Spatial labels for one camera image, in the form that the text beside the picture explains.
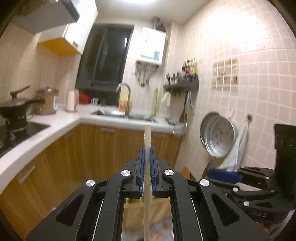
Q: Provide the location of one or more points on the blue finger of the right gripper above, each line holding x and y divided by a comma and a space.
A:
224, 176

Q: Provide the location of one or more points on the yellow dish soap bottle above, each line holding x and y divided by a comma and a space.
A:
123, 103

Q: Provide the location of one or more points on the round metal steamer tray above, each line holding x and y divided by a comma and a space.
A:
217, 134

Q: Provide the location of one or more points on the white orange wall cabinet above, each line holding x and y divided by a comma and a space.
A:
71, 39

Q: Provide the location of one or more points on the grey range hood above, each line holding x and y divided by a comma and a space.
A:
38, 16

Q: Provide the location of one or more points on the white hanging towel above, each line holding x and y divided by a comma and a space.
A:
235, 156

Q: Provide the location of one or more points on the white kitchen countertop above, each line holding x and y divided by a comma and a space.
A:
61, 123

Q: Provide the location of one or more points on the black frying pan with lid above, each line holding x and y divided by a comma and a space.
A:
18, 106

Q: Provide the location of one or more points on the black gas stove top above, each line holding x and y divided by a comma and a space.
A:
11, 140

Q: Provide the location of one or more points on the light wooden chopstick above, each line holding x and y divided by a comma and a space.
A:
147, 180

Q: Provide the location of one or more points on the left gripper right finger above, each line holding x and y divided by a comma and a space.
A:
160, 176

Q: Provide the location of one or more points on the black wall spice shelf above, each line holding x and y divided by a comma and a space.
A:
183, 85

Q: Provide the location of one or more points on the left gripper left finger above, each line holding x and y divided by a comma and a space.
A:
133, 177

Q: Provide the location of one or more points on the green bottle brush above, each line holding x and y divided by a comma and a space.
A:
154, 102

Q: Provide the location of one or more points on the chrome sink faucet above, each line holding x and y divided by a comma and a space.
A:
121, 85

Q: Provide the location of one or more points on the brown rice cooker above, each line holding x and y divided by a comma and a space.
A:
50, 95

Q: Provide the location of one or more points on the white gas water heater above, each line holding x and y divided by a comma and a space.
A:
151, 45

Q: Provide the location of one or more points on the dark kitchen window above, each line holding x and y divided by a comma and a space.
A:
103, 60

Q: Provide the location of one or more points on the red container on counter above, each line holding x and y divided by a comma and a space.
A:
84, 98

